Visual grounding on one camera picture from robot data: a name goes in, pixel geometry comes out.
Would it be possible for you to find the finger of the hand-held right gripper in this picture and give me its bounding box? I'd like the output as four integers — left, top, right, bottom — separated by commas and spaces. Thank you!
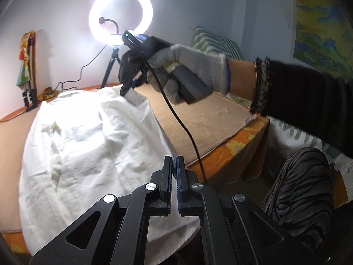
120, 79, 138, 98

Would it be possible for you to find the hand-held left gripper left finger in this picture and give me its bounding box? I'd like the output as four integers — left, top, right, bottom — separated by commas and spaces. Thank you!
29, 156, 173, 265

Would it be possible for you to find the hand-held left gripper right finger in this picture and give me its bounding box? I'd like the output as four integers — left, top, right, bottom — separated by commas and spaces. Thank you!
176, 156, 312, 265

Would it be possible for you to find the white shirt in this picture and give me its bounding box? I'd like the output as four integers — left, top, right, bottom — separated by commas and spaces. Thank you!
19, 87, 202, 265

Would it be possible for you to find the person's right forearm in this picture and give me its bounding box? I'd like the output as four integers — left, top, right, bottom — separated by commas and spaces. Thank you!
227, 57, 353, 158

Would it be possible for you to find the person's right hand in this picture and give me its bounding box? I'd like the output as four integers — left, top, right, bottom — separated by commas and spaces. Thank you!
146, 44, 229, 105

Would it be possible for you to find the black mini tripod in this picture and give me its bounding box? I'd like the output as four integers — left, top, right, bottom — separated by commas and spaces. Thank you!
101, 45, 122, 89

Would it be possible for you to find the tan mat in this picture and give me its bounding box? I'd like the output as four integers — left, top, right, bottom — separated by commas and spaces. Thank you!
0, 84, 255, 227

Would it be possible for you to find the folded tripod stand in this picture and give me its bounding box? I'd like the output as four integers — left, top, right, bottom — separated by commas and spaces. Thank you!
21, 37, 39, 113

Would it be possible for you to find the colourful scarf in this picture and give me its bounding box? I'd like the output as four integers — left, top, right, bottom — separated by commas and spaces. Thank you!
15, 31, 36, 87

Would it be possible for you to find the person's striped trouser leg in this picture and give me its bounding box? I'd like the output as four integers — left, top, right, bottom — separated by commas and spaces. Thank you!
261, 148, 335, 254

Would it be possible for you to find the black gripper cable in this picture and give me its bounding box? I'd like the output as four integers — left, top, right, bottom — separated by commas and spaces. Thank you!
142, 57, 207, 185

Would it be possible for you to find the black ring light cable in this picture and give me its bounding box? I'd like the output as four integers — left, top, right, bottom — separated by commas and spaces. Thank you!
41, 44, 113, 94

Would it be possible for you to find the landscape wall poster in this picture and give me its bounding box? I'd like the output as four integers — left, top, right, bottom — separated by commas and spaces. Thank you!
292, 0, 353, 82

